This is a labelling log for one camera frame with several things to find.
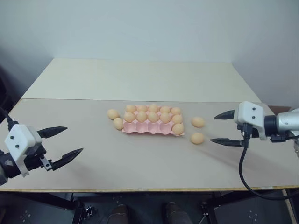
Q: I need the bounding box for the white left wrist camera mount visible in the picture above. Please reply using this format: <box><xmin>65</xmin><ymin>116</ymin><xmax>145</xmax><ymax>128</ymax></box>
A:
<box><xmin>4</xmin><ymin>124</ymin><xmax>43</xmax><ymax>178</ymax></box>

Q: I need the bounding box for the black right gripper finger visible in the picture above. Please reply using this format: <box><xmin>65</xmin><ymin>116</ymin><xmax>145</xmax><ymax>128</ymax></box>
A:
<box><xmin>209</xmin><ymin>138</ymin><xmax>246</xmax><ymax>147</ymax></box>
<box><xmin>214</xmin><ymin>110</ymin><xmax>235</xmax><ymax>120</ymax></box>

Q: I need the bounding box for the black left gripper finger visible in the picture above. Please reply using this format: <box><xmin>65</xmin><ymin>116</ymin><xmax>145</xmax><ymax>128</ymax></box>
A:
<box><xmin>37</xmin><ymin>126</ymin><xmax>68</xmax><ymax>140</ymax></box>
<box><xmin>51</xmin><ymin>147</ymin><xmax>84</xmax><ymax>171</ymax></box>

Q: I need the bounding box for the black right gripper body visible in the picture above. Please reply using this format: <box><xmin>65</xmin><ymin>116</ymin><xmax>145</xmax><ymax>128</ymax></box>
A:
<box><xmin>237</xmin><ymin>123</ymin><xmax>260</xmax><ymax>140</ymax></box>

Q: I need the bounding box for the pink egg tray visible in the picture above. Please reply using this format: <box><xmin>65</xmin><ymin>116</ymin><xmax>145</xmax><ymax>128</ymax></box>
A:
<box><xmin>122</xmin><ymin>106</ymin><xmax>186</xmax><ymax>137</ymax></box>

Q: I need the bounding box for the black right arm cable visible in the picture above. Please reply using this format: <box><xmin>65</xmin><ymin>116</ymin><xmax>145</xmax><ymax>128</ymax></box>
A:
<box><xmin>238</xmin><ymin>123</ymin><xmax>299</xmax><ymax>200</ymax></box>

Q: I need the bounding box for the brown cardboard box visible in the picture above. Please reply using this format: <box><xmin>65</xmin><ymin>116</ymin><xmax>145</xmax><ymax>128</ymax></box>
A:
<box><xmin>268</xmin><ymin>105</ymin><xmax>292</xmax><ymax>115</ymax></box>

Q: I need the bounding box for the dark rounded shape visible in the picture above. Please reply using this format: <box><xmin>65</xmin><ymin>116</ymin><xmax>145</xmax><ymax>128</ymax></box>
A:
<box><xmin>109</xmin><ymin>204</ymin><xmax>129</xmax><ymax>224</ymax></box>

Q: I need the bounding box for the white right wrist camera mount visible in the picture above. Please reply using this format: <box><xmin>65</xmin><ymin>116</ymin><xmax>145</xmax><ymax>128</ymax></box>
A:
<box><xmin>234</xmin><ymin>101</ymin><xmax>269</xmax><ymax>141</ymax></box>

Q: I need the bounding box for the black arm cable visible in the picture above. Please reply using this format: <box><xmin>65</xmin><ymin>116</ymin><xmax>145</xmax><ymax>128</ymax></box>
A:
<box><xmin>0</xmin><ymin>107</ymin><xmax>19</xmax><ymax>128</ymax></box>
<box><xmin>238</xmin><ymin>123</ymin><xmax>299</xmax><ymax>200</ymax></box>

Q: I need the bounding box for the black metal table frame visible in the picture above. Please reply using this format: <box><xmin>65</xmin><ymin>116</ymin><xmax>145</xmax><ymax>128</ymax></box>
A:
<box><xmin>0</xmin><ymin>190</ymin><xmax>298</xmax><ymax>224</ymax></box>

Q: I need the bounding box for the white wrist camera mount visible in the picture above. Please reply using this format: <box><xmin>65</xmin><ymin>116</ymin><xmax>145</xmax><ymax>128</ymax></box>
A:
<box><xmin>4</xmin><ymin>124</ymin><xmax>43</xmax><ymax>178</ymax></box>
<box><xmin>234</xmin><ymin>101</ymin><xmax>269</xmax><ymax>141</ymax></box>

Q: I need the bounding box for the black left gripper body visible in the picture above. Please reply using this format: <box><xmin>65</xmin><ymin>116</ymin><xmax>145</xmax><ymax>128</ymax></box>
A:
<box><xmin>23</xmin><ymin>142</ymin><xmax>53</xmax><ymax>172</ymax></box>

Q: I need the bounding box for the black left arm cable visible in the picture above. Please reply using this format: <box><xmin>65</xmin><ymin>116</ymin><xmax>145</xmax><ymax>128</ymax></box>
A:
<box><xmin>0</xmin><ymin>107</ymin><xmax>19</xmax><ymax>128</ymax></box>

